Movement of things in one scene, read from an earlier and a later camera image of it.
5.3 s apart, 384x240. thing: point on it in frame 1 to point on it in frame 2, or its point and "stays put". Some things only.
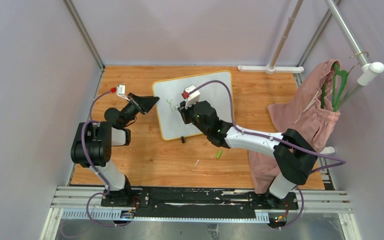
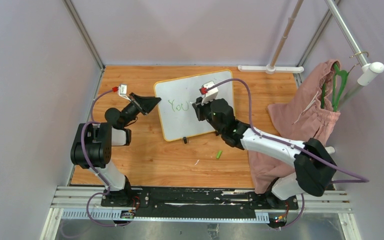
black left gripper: (142, 105) stays put
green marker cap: (219, 154) stays put
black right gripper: (185, 112) to (199, 108)
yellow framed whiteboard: (170, 92) stays put
